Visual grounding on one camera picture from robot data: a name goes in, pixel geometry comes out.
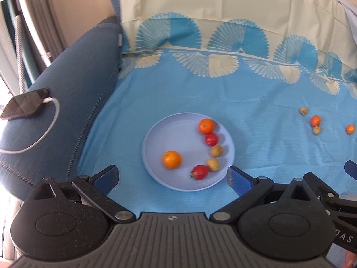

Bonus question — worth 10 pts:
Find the white charging cable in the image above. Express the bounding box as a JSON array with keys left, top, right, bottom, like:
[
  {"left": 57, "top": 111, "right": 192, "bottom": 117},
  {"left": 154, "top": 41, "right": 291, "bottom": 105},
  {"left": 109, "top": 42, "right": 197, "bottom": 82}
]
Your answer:
[{"left": 0, "top": 97, "right": 61, "bottom": 154}]

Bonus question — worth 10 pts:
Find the blue patterned sofa cover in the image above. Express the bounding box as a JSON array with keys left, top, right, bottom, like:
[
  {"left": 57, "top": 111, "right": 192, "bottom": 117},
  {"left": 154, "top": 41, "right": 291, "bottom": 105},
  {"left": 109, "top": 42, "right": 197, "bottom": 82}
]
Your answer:
[{"left": 77, "top": 0, "right": 356, "bottom": 214}]

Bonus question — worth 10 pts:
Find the orange kumquat with stem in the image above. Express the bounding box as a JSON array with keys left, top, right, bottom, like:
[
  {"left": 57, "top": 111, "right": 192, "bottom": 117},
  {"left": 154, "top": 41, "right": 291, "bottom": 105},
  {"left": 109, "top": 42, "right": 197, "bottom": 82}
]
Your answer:
[{"left": 310, "top": 115, "right": 321, "bottom": 128}]

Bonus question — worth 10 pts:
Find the red cherry tomato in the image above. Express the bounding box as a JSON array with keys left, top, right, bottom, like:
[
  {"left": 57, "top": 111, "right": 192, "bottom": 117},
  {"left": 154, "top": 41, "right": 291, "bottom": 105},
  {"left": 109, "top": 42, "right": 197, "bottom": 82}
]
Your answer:
[
  {"left": 205, "top": 132, "right": 219, "bottom": 147},
  {"left": 190, "top": 165, "right": 209, "bottom": 180}
]

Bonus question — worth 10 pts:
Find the blue sofa armrest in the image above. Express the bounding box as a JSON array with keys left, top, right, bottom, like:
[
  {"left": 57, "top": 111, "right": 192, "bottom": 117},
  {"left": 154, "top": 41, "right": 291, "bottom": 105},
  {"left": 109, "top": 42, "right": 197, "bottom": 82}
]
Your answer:
[{"left": 1, "top": 17, "right": 121, "bottom": 201}]

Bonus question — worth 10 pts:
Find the light blue plate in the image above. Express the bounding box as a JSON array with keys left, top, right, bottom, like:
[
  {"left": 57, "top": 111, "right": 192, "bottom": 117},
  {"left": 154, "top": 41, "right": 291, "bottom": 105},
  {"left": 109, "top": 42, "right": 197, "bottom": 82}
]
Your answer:
[{"left": 142, "top": 113, "right": 235, "bottom": 192}]

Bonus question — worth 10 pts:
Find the pale blue printed sheet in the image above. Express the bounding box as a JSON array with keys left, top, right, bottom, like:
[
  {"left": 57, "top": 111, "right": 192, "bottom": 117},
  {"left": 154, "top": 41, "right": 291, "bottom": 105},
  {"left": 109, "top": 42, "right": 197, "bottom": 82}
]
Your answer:
[{"left": 336, "top": 0, "right": 357, "bottom": 39}]

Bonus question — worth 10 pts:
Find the grey curtain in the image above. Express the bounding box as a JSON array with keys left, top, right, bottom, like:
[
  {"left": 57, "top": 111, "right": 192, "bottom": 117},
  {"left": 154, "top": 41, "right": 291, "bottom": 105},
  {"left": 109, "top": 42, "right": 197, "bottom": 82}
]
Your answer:
[{"left": 6, "top": 0, "right": 67, "bottom": 82}]

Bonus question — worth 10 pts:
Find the black smartphone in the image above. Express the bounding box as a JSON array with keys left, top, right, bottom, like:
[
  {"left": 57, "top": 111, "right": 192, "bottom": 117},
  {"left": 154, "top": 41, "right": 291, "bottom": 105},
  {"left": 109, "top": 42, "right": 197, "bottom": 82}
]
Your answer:
[{"left": 1, "top": 88, "right": 50, "bottom": 120}]

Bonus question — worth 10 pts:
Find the tan longan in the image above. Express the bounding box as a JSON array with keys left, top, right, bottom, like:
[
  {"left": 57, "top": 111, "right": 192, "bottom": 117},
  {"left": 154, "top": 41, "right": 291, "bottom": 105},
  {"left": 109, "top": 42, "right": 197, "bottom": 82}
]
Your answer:
[
  {"left": 206, "top": 158, "right": 220, "bottom": 172},
  {"left": 299, "top": 107, "right": 308, "bottom": 115},
  {"left": 210, "top": 144, "right": 223, "bottom": 158},
  {"left": 313, "top": 126, "right": 321, "bottom": 135}
]

